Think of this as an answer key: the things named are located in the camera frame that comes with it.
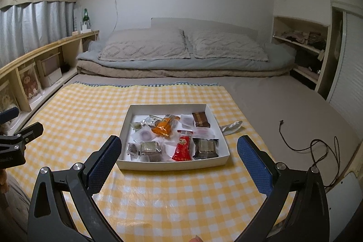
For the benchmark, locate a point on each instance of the white louvred door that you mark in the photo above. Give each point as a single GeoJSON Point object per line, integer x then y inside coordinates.
{"type": "Point", "coordinates": [350, 74]}

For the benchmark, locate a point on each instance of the grey curtain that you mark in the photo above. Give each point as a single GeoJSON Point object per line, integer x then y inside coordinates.
{"type": "Point", "coordinates": [37, 29]}

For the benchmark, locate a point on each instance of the silver wrapper on cloth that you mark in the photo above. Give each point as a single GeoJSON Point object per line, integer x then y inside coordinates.
{"type": "Point", "coordinates": [231, 127]}

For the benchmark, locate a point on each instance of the white storage box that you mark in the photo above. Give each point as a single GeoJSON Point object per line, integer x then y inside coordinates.
{"type": "Point", "coordinates": [52, 78]}

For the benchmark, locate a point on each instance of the green white candy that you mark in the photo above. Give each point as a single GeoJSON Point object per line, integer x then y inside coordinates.
{"type": "Point", "coordinates": [135, 125]}

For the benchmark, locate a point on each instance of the brown chocolate packet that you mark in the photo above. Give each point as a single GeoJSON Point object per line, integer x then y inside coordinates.
{"type": "Point", "coordinates": [200, 119]}

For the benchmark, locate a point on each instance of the white cardboard box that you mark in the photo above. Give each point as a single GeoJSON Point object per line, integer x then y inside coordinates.
{"type": "Point", "coordinates": [170, 165]}

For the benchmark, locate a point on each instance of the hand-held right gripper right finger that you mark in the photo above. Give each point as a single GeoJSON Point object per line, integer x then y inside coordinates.
{"type": "Point", "coordinates": [255, 165]}

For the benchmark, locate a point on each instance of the white wall shelf niche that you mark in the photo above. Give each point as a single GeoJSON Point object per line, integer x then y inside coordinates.
{"type": "Point", "coordinates": [297, 40]}

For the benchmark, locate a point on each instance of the pink round candy packet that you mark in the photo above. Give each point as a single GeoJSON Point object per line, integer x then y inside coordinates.
{"type": "Point", "coordinates": [204, 132]}

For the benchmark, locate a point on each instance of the small dark candy packet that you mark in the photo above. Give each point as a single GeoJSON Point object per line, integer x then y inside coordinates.
{"type": "Point", "coordinates": [133, 149]}

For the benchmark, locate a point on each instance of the wooden box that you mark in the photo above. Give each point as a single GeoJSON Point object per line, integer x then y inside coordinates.
{"type": "Point", "coordinates": [48, 64]}

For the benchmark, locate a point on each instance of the green glass bottle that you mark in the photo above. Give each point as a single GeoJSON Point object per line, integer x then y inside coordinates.
{"type": "Point", "coordinates": [85, 16]}

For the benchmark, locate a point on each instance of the yellow checkered mat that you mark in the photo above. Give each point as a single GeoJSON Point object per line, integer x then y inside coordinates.
{"type": "Point", "coordinates": [170, 196]}

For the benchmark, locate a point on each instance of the silver green snack packet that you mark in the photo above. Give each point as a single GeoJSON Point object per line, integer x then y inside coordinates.
{"type": "Point", "coordinates": [149, 120]}

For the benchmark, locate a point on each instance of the person's left hand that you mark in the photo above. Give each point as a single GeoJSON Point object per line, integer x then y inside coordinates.
{"type": "Point", "coordinates": [3, 181]}

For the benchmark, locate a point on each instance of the clear brownie pack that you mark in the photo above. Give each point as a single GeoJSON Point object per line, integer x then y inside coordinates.
{"type": "Point", "coordinates": [150, 149]}
{"type": "Point", "coordinates": [205, 148]}

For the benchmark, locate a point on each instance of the long wooden shelf unit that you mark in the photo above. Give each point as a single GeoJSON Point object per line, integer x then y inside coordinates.
{"type": "Point", "coordinates": [56, 43]}

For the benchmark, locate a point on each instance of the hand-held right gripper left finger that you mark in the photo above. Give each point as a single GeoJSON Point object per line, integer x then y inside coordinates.
{"type": "Point", "coordinates": [103, 165]}

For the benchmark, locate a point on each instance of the orange snack packet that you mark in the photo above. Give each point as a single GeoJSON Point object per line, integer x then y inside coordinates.
{"type": "Point", "coordinates": [164, 127]}

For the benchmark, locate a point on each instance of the person's right hand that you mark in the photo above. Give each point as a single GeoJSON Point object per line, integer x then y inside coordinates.
{"type": "Point", "coordinates": [196, 239]}

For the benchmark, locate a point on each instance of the red snack packet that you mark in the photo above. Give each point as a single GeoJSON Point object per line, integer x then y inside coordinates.
{"type": "Point", "coordinates": [183, 149]}

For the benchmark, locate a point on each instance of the white card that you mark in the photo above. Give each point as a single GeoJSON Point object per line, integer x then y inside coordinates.
{"type": "Point", "coordinates": [76, 19]}

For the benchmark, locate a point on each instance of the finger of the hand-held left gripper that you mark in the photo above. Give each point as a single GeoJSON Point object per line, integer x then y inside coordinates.
{"type": "Point", "coordinates": [8, 114]}
{"type": "Point", "coordinates": [29, 131]}

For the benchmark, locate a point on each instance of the framed plush toy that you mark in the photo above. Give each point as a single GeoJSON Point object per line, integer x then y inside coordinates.
{"type": "Point", "coordinates": [28, 86]}

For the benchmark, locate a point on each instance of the small white box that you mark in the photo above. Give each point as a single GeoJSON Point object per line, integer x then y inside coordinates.
{"type": "Point", "coordinates": [84, 28]}

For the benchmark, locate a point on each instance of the beige textured pillow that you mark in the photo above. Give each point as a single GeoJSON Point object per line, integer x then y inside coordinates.
{"type": "Point", "coordinates": [144, 46]}
{"type": "Point", "coordinates": [227, 46]}

